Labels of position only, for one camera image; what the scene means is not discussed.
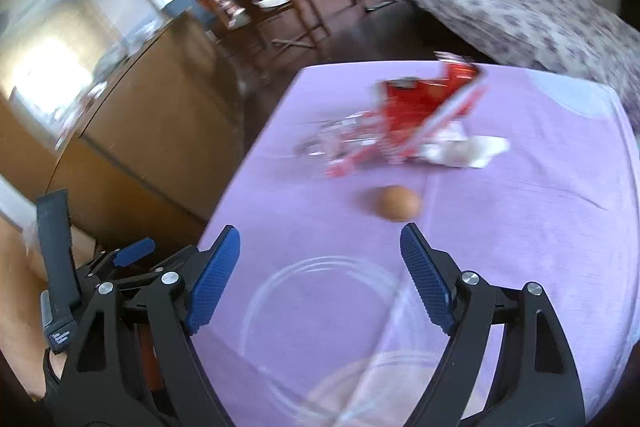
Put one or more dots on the clear plastic bowl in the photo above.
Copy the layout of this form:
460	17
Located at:
360	382

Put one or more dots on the bed with floral sheet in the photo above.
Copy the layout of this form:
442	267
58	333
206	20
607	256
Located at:
525	17

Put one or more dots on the carved wooden chair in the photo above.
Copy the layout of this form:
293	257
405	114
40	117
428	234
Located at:
270	2

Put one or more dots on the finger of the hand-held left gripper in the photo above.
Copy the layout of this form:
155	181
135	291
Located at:
134	252

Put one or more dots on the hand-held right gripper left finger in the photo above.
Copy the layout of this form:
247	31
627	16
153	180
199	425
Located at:
215	279

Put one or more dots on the brown egg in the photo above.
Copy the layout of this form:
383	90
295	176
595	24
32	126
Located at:
397	203

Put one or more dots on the crumpled white tissue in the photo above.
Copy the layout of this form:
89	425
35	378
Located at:
465	152

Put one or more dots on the red snack bag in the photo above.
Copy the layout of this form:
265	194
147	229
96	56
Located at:
415	112

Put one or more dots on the clear plastic wrapper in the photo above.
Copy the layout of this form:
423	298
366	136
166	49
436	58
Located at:
335	142

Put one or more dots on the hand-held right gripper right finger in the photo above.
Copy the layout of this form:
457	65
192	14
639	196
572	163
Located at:
425	282

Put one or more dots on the clear round plastic lid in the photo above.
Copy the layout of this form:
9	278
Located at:
320	307

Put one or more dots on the wooden cabinet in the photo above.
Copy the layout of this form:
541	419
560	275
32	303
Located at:
150	107

